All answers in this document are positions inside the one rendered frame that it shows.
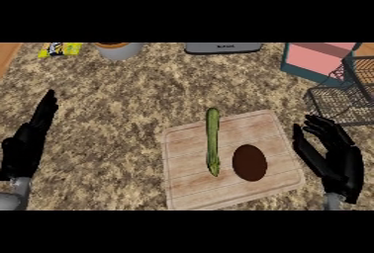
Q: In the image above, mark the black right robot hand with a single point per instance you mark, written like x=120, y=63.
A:
x=340, y=158

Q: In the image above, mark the dark brown oval vegetable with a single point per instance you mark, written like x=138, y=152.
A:
x=249, y=162

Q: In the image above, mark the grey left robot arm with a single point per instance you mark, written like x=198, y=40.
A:
x=15, y=194

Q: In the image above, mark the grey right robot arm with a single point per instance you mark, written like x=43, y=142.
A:
x=333, y=201

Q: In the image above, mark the flat grey appliance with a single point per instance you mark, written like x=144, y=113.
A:
x=223, y=48

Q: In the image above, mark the pale wooden cutting board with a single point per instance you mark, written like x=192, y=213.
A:
x=231, y=159

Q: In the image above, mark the yellow snack packet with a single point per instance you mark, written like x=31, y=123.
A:
x=61, y=49

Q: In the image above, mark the grey cup with brown rim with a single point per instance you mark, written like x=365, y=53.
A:
x=118, y=50

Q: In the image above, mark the long green squash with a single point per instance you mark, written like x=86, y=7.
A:
x=213, y=141

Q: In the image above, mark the teal and pink box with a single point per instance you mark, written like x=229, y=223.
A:
x=318, y=61

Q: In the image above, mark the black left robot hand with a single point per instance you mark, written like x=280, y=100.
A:
x=27, y=145

